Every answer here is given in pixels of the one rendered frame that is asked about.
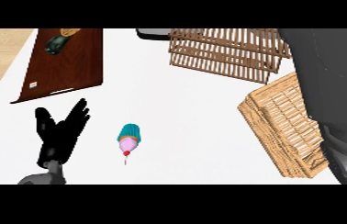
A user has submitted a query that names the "teal and pink cupcake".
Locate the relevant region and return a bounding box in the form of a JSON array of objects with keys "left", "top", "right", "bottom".
[{"left": 117, "top": 123, "right": 142, "bottom": 166}]

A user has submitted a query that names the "dark brown wooden placemat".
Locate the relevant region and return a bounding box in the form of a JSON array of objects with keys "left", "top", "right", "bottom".
[{"left": 9, "top": 28, "right": 105, "bottom": 105}]

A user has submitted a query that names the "dark green vegetable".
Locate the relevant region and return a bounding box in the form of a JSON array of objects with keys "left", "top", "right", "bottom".
[{"left": 43, "top": 34, "right": 74, "bottom": 56}]

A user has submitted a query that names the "tan wicker basket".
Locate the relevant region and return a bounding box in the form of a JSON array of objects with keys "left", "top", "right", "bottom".
[{"left": 238, "top": 71, "right": 331, "bottom": 179}]

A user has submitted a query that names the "dark grey rounded object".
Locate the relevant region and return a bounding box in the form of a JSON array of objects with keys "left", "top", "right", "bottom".
[{"left": 136, "top": 28, "right": 174, "bottom": 41}]

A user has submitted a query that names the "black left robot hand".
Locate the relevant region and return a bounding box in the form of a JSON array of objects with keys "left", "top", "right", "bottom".
[{"left": 34, "top": 97, "right": 92, "bottom": 170}]

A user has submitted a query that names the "wooden slatted tiered shelf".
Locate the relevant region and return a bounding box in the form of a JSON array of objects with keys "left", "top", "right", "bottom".
[{"left": 168, "top": 28, "right": 292, "bottom": 84}]

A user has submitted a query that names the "large dark grey appliance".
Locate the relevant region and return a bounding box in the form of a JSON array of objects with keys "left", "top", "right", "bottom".
[{"left": 276, "top": 28, "right": 347, "bottom": 185}]

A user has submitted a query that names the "tan croissant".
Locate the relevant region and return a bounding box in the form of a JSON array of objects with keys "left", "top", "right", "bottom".
[{"left": 59, "top": 28, "right": 83, "bottom": 38}]

